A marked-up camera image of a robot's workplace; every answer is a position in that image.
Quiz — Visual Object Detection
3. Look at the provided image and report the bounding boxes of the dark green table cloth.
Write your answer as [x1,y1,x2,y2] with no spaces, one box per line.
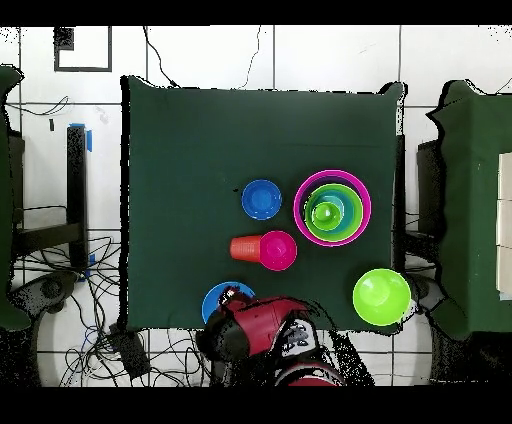
[120,75,407,335]

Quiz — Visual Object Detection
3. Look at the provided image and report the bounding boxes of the lime green large bowl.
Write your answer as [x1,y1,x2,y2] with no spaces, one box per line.
[352,268,412,327]
[304,183,365,243]

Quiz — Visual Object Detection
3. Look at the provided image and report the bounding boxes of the pink large bowl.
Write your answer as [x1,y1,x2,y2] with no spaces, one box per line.
[292,168,373,248]

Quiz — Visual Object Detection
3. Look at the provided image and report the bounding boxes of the black square floor frame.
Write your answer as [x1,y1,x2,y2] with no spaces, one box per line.
[53,25,113,73]

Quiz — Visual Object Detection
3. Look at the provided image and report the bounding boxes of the tangled floor cables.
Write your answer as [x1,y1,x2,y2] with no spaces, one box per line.
[11,235,213,388]

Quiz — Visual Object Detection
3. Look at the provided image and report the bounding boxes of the black floor box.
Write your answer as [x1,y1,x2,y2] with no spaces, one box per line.
[109,323,152,380]

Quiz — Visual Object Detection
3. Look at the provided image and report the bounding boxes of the orange cup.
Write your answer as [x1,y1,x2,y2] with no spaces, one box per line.
[229,234,263,264]

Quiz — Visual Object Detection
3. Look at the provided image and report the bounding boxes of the thin black floor cable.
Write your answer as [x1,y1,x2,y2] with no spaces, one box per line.
[142,25,180,88]
[238,25,262,90]

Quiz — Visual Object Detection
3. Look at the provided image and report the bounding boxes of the blue tape strip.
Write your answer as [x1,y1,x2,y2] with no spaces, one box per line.
[69,122,94,153]

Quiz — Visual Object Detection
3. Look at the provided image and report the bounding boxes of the purple shallow bowl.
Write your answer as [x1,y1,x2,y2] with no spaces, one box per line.
[298,175,369,241]

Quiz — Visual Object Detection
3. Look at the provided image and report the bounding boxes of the dark blue small bowl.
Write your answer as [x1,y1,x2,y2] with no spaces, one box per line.
[240,178,283,222]

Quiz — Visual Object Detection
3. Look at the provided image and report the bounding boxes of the turquoise bowl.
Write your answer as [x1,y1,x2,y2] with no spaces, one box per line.
[309,191,355,237]

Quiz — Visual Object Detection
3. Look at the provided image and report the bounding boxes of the red small bowl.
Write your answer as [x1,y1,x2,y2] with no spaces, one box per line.
[258,230,298,272]

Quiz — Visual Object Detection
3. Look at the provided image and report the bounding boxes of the black stand base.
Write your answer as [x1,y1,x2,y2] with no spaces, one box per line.
[11,271,77,315]
[407,273,445,315]

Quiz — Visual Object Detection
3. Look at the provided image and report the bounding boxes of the lime green small cup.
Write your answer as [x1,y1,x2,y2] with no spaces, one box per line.
[310,200,342,232]

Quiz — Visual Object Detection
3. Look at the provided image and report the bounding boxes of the green cloth side table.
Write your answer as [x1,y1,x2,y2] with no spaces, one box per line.
[0,63,33,333]
[425,79,512,341]

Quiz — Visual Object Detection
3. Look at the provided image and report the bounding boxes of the blue large bowl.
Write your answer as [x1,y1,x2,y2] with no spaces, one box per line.
[200,280,257,324]

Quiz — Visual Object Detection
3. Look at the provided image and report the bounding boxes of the white boxes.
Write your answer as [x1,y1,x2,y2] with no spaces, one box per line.
[496,151,512,301]

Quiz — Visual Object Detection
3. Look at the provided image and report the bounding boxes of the black post stand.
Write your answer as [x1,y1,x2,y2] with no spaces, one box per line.
[11,125,89,269]

